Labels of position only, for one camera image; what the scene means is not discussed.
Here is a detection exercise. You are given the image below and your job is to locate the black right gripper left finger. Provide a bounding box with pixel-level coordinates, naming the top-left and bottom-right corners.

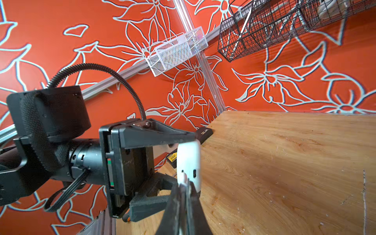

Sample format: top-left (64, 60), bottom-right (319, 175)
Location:
top-left (155, 184), bottom-right (183, 235)

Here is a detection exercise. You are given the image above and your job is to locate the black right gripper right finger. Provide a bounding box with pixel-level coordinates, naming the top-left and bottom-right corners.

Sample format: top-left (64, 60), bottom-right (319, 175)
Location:
top-left (186, 181), bottom-right (212, 235)

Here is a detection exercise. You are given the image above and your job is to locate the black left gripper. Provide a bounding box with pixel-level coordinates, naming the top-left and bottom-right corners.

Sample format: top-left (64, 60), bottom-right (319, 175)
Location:
top-left (99, 118), bottom-right (196, 222)

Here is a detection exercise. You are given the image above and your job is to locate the mint green earbuds case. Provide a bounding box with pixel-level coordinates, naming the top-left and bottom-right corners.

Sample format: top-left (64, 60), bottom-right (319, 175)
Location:
top-left (176, 141), bottom-right (202, 193)

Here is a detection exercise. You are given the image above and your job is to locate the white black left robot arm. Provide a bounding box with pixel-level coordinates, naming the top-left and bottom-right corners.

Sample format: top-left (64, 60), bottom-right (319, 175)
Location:
top-left (1, 63), bottom-right (201, 221)

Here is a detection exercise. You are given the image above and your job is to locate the orange black screwdriver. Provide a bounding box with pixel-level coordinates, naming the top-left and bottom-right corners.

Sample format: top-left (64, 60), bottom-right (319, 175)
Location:
top-left (122, 208), bottom-right (131, 223)

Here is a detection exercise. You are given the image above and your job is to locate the black flat tool case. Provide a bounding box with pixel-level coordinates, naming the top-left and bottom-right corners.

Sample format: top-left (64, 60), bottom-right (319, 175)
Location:
top-left (165, 127), bottom-right (214, 169)

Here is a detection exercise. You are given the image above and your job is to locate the white mesh wall basket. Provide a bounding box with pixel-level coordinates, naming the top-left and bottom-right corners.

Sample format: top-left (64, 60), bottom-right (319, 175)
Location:
top-left (142, 27), bottom-right (208, 76)

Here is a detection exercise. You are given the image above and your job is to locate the black wire wall basket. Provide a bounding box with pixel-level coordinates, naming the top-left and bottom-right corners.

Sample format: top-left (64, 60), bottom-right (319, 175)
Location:
top-left (217, 0), bottom-right (376, 62)

